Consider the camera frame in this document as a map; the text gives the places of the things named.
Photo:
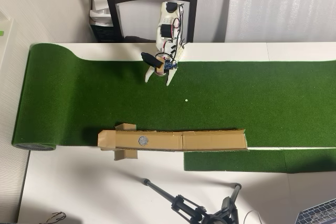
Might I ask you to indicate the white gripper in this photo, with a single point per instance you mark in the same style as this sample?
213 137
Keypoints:
170 76

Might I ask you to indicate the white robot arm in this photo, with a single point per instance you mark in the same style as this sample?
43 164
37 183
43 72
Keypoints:
164 18

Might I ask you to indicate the dark printed box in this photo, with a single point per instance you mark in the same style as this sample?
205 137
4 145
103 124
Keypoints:
105 33

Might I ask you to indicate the long cardboard ramp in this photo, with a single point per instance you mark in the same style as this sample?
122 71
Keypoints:
204 141

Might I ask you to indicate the large green turf mat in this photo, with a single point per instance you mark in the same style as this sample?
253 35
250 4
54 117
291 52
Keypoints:
78 98

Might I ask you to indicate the narrow green turf strip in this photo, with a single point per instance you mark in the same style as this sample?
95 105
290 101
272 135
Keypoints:
236 161

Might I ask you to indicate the white curtain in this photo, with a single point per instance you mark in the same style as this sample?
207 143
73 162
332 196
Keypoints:
275 6

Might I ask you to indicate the black tripod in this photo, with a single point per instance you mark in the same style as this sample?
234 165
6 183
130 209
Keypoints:
210 218

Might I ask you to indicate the white plastic container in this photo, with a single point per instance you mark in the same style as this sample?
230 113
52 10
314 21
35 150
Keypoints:
9 40

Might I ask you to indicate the cardboard camera mount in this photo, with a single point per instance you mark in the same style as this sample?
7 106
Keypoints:
159 69

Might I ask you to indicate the blue camera circuit board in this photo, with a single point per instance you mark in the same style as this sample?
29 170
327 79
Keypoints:
170 65

